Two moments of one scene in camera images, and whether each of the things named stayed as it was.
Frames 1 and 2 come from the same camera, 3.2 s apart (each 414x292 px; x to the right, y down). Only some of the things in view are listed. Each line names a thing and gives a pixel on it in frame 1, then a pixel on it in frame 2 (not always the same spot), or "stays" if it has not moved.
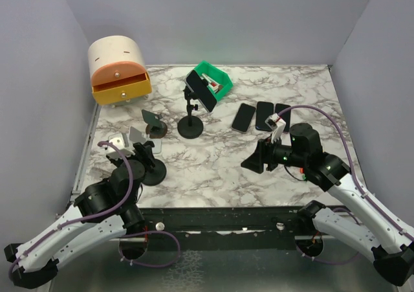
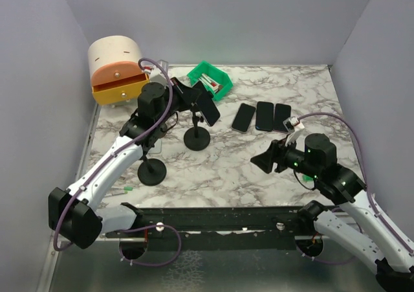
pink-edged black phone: (286, 116) stays
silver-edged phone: (244, 117) stays
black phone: (263, 111) stays
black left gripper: (146, 153) -> (185, 93)
